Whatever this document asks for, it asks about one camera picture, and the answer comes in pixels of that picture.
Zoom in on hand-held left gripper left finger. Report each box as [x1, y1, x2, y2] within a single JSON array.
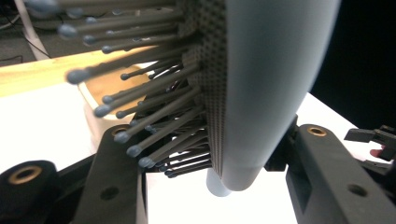
[[73, 124, 148, 224]]

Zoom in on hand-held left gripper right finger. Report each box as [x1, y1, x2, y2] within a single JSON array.
[[286, 124, 396, 224]]

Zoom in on beige square cup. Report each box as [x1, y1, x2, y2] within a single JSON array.
[[78, 63, 151, 151]]

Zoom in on light blue hairbrush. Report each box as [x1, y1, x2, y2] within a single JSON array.
[[24, 0, 342, 198]]

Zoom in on white table sheet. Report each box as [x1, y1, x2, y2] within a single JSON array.
[[0, 62, 391, 224]]

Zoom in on white desk frame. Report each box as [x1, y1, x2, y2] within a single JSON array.
[[13, 0, 51, 62]]

